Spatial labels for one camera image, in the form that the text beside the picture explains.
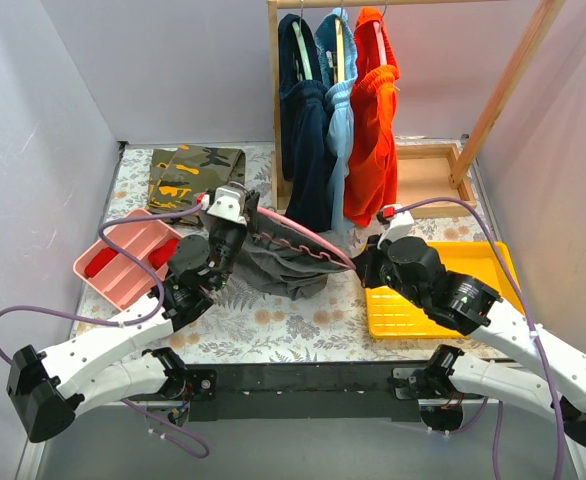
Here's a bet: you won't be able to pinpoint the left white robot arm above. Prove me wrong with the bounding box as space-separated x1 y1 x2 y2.
7 214 248 443

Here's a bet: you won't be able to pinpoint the pink divided organizer tray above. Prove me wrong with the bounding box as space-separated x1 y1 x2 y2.
73 208 182 311

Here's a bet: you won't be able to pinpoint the red block left compartment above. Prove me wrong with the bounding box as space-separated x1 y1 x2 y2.
84 247 118 278

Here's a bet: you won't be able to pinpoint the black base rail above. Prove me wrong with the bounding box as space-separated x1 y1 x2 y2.
127 362 489 435

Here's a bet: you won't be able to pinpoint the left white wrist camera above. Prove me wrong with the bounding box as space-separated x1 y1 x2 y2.
195 185 260 226

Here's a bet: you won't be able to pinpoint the red block right compartment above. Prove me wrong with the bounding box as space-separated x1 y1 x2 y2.
148 238 180 270

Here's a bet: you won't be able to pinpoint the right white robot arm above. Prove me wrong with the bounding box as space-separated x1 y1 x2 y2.
353 236 586 447

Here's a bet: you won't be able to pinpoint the navy blue shorts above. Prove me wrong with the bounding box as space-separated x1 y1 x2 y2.
278 13 336 232

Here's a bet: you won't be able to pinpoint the wooden clothes rack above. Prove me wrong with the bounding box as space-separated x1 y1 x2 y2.
267 0 564 219

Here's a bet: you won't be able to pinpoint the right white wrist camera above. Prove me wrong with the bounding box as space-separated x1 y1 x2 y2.
376 204 415 250

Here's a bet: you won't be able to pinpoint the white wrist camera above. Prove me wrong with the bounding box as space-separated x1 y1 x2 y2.
376 204 415 250
195 185 260 226

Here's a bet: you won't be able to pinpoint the grey shorts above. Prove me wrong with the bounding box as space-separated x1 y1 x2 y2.
231 214 349 300

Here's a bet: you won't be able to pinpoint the light blue shorts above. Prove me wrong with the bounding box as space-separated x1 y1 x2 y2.
314 8 358 237

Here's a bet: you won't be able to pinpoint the yellow plastic tray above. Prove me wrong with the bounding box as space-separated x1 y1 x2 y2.
365 241 523 340

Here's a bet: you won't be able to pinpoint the pink plastic hanger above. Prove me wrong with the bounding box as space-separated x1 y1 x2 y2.
256 206 356 271

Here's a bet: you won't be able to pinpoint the floral table cloth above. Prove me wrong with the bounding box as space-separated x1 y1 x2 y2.
78 143 486 363

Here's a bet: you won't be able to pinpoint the camouflage folded shorts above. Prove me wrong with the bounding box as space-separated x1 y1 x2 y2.
147 144 246 214

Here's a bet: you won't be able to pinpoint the red block compartment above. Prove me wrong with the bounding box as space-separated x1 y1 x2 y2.
148 238 180 270
84 247 118 278

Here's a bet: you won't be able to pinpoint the orange shorts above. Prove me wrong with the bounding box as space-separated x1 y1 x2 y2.
343 7 401 227

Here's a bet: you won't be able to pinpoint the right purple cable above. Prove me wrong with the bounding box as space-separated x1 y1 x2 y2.
395 197 567 480

